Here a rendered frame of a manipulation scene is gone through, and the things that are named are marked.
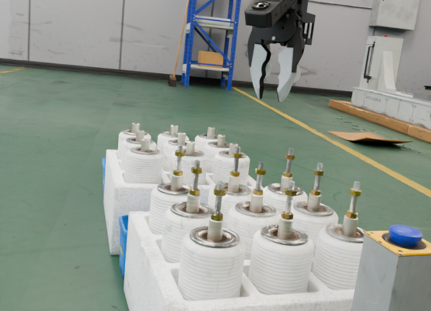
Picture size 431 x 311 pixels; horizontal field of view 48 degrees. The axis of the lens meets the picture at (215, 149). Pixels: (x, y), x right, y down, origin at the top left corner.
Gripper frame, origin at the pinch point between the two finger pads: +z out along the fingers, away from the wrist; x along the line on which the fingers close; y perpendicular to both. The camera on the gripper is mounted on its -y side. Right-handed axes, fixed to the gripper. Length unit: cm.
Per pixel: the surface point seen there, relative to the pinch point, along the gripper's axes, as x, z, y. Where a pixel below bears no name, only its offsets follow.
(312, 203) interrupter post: -7.4, 19.8, 8.7
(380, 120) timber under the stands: 66, 42, 366
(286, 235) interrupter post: -9.8, 20.7, -7.7
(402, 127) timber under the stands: 42, 42, 338
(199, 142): 45, 23, 47
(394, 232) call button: -26.2, 13.5, -13.6
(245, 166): 21.4, 23.2, 35.6
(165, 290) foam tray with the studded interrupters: 1.3, 28.3, -22.7
